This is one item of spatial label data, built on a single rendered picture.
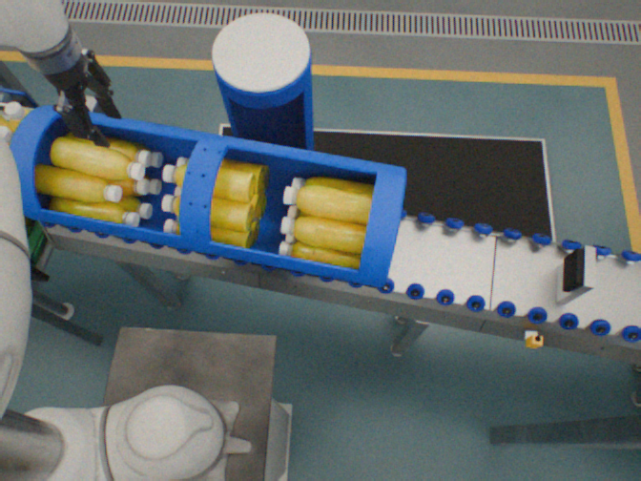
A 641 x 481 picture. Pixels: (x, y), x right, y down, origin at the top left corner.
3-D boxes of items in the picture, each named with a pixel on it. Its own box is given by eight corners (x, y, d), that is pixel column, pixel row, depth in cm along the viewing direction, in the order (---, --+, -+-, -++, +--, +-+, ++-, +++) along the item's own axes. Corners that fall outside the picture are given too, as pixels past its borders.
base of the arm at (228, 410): (242, 495, 108) (239, 495, 103) (137, 479, 109) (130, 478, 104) (259, 404, 116) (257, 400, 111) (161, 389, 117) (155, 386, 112)
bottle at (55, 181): (27, 168, 121) (102, 183, 120) (46, 159, 128) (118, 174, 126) (30, 196, 124) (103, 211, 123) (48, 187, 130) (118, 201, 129)
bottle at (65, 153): (71, 146, 127) (143, 164, 127) (58, 171, 125) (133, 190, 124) (58, 130, 121) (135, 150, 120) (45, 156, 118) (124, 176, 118)
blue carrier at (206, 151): (379, 303, 130) (394, 261, 104) (48, 238, 137) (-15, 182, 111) (395, 204, 141) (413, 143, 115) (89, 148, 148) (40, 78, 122)
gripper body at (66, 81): (68, 79, 85) (92, 112, 94) (87, 38, 88) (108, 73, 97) (25, 71, 86) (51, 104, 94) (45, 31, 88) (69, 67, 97)
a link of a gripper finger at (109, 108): (93, 96, 103) (94, 94, 103) (107, 116, 110) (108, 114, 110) (108, 99, 103) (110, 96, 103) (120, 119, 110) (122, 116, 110)
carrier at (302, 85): (239, 180, 233) (270, 231, 224) (195, 39, 152) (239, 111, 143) (295, 152, 238) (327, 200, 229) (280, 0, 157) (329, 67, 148)
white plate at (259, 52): (196, 36, 151) (196, 39, 152) (239, 106, 142) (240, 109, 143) (279, -2, 156) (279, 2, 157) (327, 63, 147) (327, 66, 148)
